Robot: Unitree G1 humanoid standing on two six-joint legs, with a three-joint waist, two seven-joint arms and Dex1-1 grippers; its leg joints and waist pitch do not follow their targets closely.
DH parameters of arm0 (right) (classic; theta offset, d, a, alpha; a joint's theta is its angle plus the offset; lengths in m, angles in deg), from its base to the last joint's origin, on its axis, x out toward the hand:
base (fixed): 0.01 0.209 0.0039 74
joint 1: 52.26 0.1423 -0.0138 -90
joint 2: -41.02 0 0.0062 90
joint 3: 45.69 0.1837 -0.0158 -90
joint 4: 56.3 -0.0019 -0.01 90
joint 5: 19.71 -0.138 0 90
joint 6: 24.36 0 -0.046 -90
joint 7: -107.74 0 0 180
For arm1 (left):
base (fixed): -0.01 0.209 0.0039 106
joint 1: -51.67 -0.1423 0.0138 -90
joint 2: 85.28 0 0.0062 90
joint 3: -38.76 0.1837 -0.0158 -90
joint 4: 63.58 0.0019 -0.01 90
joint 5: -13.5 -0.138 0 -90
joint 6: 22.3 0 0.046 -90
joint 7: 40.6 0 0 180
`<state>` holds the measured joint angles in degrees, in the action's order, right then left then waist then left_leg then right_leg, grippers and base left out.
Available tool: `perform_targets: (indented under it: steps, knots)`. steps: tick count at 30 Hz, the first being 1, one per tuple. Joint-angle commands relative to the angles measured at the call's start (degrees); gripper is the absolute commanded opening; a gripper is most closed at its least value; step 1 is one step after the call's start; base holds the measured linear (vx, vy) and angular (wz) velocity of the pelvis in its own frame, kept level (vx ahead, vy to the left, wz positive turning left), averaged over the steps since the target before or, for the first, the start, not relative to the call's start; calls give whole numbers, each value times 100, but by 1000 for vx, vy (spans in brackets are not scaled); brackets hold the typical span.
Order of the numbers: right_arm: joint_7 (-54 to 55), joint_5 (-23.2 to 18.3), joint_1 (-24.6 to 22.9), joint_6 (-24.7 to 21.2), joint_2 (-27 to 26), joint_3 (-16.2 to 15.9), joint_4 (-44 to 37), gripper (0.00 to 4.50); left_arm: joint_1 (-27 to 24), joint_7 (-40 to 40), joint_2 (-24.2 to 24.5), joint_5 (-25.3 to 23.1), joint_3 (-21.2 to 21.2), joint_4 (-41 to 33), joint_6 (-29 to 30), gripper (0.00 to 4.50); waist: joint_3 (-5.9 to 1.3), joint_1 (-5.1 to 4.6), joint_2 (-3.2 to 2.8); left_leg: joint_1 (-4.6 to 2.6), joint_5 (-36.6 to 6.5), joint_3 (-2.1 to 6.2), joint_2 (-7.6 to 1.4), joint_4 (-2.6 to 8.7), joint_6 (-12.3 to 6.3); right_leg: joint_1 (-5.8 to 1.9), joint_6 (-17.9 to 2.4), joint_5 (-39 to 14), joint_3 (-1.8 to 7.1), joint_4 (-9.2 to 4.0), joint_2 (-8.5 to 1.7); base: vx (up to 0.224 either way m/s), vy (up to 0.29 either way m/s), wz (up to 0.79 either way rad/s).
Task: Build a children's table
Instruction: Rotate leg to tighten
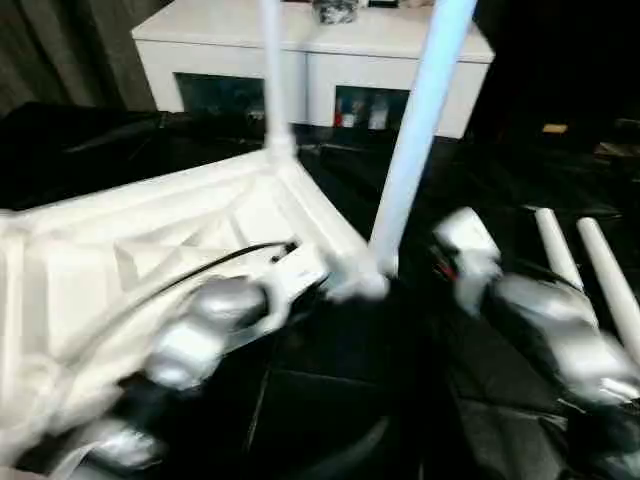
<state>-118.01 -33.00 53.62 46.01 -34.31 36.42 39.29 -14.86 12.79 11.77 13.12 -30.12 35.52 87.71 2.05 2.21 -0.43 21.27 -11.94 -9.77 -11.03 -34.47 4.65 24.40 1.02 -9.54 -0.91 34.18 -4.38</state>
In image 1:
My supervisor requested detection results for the white plastic table leg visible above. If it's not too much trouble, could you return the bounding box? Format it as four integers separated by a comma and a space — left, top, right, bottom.
367, 0, 476, 282
574, 217, 640, 351
534, 207, 586, 294
259, 0, 299, 157

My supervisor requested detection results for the white sideboard cabinet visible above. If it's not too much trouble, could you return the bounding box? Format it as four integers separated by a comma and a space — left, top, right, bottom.
130, 0, 496, 139

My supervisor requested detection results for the grey pleated curtain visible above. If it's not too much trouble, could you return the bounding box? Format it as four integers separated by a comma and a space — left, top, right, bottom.
0, 0, 171, 114

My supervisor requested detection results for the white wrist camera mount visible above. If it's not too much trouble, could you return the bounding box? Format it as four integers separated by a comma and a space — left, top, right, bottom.
432, 207, 504, 316
259, 247, 331, 331

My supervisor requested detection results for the white plastic table top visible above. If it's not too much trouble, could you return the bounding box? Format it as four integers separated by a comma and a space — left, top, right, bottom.
0, 147, 391, 471

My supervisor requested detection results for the black table mat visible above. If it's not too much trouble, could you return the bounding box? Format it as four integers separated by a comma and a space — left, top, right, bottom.
0, 102, 640, 480

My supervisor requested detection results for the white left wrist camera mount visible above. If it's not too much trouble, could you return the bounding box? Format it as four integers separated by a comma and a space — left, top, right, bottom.
259, 247, 331, 331

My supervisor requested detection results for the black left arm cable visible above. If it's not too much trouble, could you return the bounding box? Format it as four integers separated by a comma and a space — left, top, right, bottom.
74, 242, 299, 351

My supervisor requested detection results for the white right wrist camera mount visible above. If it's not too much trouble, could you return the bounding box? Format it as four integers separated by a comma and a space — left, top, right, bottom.
432, 207, 504, 316

